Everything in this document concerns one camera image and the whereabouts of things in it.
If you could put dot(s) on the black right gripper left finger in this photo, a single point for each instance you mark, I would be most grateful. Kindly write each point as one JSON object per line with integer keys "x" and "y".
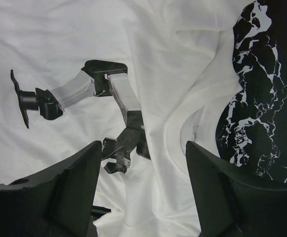
{"x": 55, "y": 202}

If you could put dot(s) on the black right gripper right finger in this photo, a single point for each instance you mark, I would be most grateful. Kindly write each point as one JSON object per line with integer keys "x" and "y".
{"x": 231, "y": 201}

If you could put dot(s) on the black marble pattern mat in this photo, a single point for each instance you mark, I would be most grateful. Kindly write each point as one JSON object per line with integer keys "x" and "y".
{"x": 252, "y": 130}

